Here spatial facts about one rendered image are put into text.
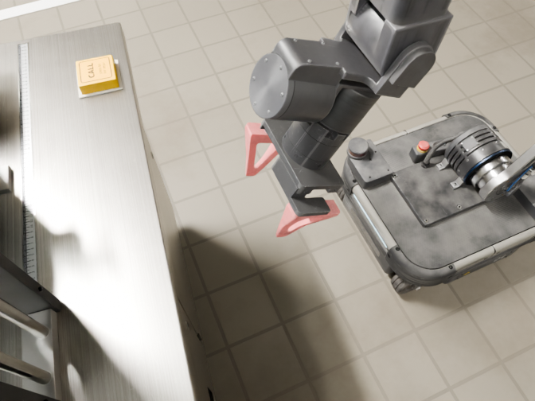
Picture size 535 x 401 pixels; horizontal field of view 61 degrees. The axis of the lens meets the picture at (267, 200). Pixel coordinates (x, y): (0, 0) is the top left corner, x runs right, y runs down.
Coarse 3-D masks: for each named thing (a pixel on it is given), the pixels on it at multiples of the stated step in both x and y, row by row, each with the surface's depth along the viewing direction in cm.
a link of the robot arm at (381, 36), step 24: (360, 0) 39; (384, 0) 36; (408, 0) 34; (432, 0) 35; (360, 24) 40; (384, 24) 37; (408, 24) 36; (432, 24) 37; (360, 48) 41; (384, 48) 38; (432, 48) 39; (384, 72) 39
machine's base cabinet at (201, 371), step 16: (160, 176) 138; (160, 192) 123; (160, 208) 110; (176, 224) 155; (176, 240) 135; (176, 256) 121; (176, 272) 109; (176, 288) 99; (192, 304) 134; (192, 320) 119; (192, 336) 108; (192, 352) 97; (208, 368) 131; (208, 384) 117; (208, 400) 106
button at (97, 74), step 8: (104, 56) 87; (112, 56) 88; (80, 64) 86; (88, 64) 86; (96, 64) 86; (104, 64) 86; (112, 64) 86; (80, 72) 85; (88, 72) 85; (96, 72) 85; (104, 72) 85; (112, 72) 85; (80, 80) 84; (88, 80) 84; (96, 80) 84; (104, 80) 84; (112, 80) 85; (80, 88) 84; (88, 88) 85; (96, 88) 85; (104, 88) 86
